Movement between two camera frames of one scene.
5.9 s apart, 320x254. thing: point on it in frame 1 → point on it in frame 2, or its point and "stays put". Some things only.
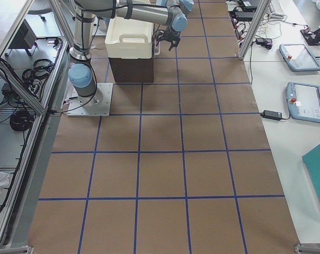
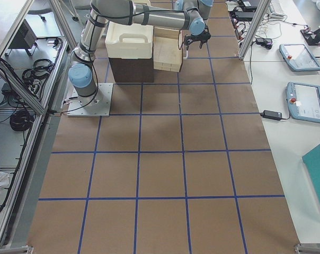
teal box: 317,162 stays put
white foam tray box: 128,38 stays put
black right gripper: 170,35 → 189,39
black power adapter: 272,115 stays put
